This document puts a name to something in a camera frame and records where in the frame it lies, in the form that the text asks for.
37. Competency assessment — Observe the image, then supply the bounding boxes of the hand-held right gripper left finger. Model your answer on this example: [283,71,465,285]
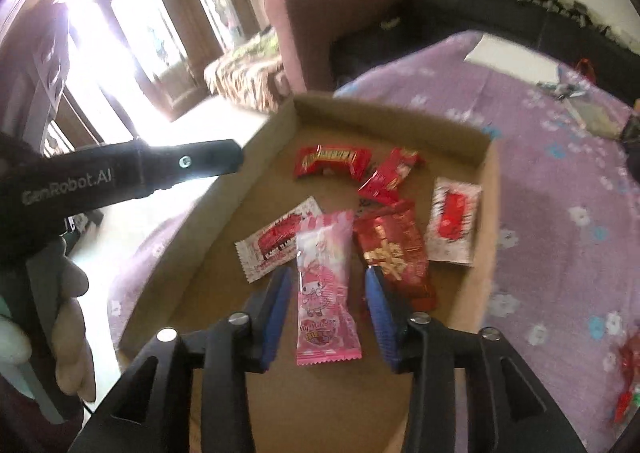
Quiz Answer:
[67,265,296,453]

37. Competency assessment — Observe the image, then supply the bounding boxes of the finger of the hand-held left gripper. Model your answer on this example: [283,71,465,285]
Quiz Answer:
[137,139,246,194]

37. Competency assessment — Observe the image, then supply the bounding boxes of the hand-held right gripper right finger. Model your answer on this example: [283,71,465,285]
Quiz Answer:
[364,267,588,453]

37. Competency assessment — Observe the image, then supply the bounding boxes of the pink cartoon snack packet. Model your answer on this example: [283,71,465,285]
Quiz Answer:
[295,210,363,366]

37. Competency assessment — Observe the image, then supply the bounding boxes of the shallow cardboard box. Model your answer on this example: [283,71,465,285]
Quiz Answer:
[116,94,502,453]

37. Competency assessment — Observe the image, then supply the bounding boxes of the person's left hand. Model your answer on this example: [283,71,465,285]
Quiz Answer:
[52,298,97,401]

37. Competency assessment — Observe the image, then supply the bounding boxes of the white and red snack packet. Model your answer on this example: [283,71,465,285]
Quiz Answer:
[235,196,323,284]
[425,177,483,266]

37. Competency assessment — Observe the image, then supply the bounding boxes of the red and gold snack packet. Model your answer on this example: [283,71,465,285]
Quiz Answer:
[352,200,438,311]

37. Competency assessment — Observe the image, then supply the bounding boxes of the patterned brown blanket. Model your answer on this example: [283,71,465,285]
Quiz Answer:
[204,28,293,114]

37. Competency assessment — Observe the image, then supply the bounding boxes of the reddish brown armchair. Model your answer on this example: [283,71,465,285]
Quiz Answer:
[264,0,406,98]

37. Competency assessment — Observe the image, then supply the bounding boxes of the pens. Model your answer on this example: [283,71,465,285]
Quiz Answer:
[537,80,586,101]

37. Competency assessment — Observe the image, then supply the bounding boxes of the white paper sheet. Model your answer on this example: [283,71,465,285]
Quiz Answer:
[464,33,563,84]

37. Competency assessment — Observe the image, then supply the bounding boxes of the brown notebook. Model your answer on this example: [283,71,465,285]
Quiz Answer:
[575,98,628,136]

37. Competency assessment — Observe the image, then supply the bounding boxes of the black sofa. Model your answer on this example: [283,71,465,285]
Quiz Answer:
[330,0,640,88]

